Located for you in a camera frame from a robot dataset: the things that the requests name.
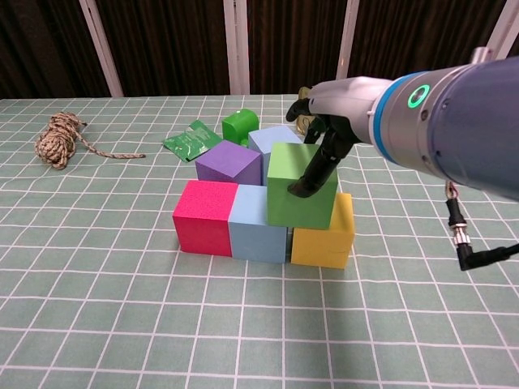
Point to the light blue foam cube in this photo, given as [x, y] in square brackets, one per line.
[265, 139]
[251, 235]

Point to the black luncheon meat tin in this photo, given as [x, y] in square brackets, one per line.
[303, 122]

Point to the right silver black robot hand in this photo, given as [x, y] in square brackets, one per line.
[348, 105]

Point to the yellow foam cube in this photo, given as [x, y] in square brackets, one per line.
[320, 247]

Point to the green foam cube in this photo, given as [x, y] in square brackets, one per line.
[296, 206]

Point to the green foil sachet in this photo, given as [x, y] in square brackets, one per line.
[190, 142]

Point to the green checked tablecloth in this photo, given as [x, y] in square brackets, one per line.
[324, 316]

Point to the white metal frame post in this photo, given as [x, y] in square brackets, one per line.
[347, 40]
[504, 28]
[101, 52]
[237, 48]

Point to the green plastic building brick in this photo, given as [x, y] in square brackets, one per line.
[239, 125]

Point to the pink foam cube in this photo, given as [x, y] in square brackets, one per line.
[202, 219]

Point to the purple foam cube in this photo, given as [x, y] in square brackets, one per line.
[227, 162]

